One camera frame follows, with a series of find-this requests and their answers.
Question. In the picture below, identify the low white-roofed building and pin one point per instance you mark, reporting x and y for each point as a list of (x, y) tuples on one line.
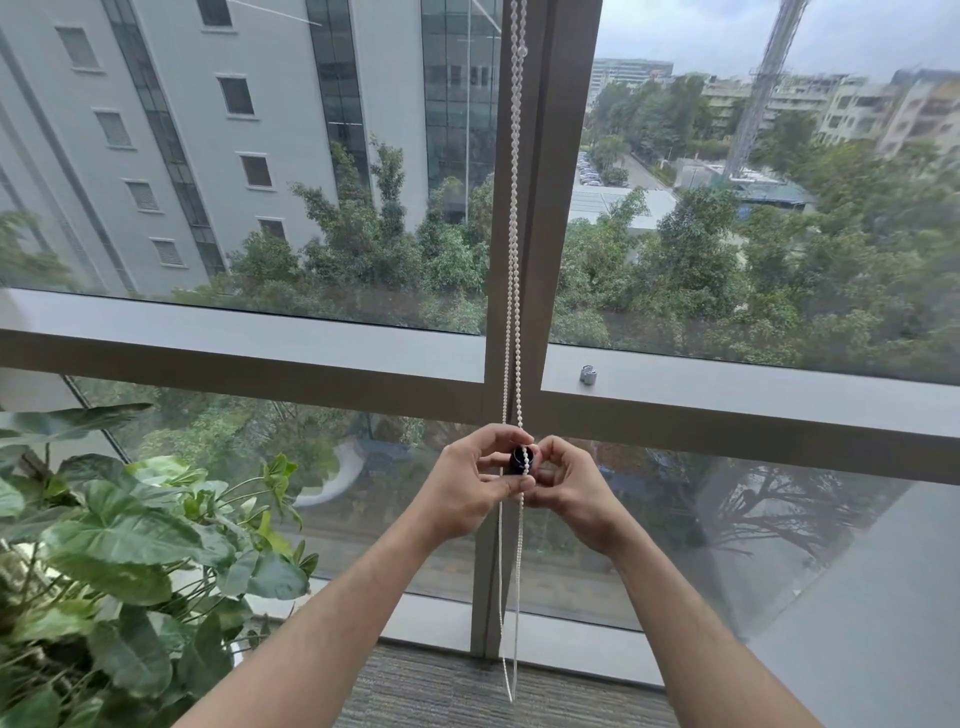
[(600, 201)]

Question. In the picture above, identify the green trees outside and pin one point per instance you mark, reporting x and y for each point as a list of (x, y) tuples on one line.
[(787, 285)]

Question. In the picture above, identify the grey metal window frame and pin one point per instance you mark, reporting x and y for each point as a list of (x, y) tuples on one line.
[(559, 225)]

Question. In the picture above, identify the row of distant apartment buildings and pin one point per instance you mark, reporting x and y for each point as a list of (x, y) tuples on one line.
[(862, 109)]

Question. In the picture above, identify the small silver window knob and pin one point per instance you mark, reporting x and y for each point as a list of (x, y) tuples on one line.
[(587, 375)]

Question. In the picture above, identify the green leafy potted plant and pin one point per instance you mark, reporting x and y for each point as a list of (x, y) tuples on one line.
[(120, 570)]

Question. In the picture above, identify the person's right forearm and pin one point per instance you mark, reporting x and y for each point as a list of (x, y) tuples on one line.
[(697, 637)]

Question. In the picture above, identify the person's right thumb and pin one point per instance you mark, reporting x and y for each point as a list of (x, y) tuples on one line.
[(549, 484)]

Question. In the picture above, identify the person's left forearm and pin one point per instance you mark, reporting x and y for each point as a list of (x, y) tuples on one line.
[(322, 622)]

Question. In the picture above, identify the person's right hand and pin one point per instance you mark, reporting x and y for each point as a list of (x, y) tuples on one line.
[(581, 502)]

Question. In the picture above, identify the person's left thumb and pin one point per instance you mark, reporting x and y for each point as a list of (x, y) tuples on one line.
[(514, 487)]

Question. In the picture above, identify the lattice crane tower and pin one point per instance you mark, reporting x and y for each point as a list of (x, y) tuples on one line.
[(765, 75)]

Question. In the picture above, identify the tall grey office building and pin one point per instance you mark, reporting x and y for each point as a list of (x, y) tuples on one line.
[(262, 75)]

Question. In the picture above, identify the person's left hand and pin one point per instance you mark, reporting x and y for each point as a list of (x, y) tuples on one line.
[(457, 487)]

